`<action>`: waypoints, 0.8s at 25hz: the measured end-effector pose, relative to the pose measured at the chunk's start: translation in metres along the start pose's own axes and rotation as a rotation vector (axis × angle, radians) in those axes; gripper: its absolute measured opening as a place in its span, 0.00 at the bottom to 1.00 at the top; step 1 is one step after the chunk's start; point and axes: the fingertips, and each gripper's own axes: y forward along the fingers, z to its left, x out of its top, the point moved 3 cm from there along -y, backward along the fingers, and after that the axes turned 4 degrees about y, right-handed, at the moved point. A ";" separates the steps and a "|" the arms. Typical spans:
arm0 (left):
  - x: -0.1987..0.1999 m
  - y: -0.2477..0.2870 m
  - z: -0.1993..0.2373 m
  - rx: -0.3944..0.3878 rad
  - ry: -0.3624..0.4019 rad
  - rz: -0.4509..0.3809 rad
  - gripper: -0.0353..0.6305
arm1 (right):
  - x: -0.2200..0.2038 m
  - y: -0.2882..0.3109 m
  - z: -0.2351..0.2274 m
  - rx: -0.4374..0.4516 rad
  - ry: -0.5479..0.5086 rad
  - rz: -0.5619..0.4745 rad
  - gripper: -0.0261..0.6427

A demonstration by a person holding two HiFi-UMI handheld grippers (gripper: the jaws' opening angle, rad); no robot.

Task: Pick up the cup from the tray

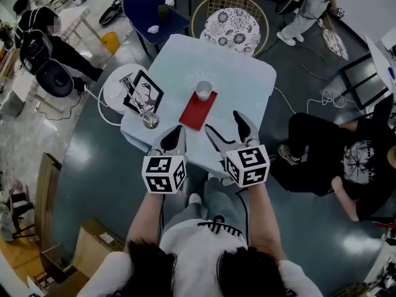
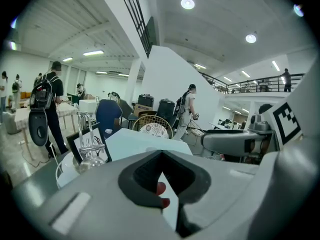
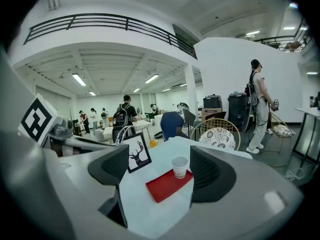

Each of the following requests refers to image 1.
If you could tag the silver metal ornament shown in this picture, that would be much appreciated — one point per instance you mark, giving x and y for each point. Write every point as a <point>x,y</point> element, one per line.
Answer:
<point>151,122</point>

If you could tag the person's grey jeans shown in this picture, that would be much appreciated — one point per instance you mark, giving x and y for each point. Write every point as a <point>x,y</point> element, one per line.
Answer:
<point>216,203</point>

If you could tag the light wooden table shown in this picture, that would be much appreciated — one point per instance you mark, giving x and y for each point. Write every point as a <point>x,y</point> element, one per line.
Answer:
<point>74,15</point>

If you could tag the grey cushion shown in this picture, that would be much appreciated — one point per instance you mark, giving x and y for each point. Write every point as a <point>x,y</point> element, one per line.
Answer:
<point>10,104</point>

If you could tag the white cup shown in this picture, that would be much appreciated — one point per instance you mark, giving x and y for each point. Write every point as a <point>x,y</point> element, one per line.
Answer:
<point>203,90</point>

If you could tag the person's right forearm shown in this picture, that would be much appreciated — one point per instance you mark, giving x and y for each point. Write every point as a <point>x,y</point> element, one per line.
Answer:
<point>266,221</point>

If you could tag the table with white cloth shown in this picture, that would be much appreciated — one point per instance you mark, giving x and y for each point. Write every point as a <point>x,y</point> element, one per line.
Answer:
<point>241,82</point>

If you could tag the black picture frame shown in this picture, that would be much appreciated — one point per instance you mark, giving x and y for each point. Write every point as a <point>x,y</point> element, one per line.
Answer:
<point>151,90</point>

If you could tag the wooden board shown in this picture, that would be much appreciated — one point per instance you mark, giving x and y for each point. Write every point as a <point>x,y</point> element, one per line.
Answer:
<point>46,196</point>

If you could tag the cardboard box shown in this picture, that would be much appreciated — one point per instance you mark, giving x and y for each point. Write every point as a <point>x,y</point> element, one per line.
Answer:
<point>92,246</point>

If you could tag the yellow bucket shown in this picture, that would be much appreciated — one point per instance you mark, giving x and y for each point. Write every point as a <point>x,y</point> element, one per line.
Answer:
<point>110,42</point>

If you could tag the black shell chair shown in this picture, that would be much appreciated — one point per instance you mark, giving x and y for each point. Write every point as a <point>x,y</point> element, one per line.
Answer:
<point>55,79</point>

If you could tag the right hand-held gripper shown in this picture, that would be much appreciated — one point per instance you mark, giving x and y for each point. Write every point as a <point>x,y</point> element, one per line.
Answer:
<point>250,166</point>

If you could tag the white round side table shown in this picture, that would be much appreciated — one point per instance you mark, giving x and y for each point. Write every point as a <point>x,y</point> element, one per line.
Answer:
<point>113,90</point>

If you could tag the floral round cushion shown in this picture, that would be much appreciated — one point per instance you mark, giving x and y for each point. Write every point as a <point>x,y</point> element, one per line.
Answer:
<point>335,43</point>
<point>230,29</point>

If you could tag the small dark box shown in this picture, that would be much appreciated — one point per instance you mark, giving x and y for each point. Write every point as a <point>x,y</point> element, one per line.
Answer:
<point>163,12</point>

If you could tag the person's white T-shirt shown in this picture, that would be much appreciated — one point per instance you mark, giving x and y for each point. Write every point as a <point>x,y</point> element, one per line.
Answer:
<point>198,252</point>

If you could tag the white table with black legs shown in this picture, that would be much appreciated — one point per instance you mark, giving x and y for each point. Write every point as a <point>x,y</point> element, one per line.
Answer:
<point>379,60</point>

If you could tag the person's left forearm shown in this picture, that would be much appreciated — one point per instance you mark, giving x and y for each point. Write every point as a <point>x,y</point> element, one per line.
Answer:
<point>143,221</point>

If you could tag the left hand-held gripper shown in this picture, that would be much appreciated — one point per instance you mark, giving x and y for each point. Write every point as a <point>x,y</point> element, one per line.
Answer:
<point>161,175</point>

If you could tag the black frying pan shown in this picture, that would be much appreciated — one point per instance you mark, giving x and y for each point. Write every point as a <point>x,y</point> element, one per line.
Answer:
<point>108,15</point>

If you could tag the small white object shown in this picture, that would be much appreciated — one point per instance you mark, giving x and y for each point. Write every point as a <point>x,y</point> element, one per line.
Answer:
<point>153,28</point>

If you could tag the person's white shoe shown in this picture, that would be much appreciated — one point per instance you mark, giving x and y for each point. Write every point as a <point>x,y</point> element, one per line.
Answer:
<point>195,198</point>

